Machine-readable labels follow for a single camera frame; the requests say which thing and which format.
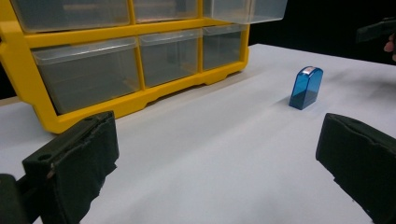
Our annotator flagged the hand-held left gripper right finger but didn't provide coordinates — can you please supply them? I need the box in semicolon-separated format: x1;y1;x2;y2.
315;112;396;224

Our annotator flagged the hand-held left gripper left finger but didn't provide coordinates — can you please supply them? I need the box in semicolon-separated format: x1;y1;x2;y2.
21;110;120;224

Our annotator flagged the blue transparent plastic box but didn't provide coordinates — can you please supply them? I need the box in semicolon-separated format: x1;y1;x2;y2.
289;65;324;111

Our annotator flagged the clear plastic drawer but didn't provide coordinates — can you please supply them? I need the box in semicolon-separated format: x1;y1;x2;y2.
133;0;200;24
9;0;132;34
137;28;204;89
202;23;249;72
202;0;289;25
31;35;141;116

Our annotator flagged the yellow drawer cabinet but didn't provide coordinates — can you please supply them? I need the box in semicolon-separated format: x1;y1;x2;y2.
0;0;251;134

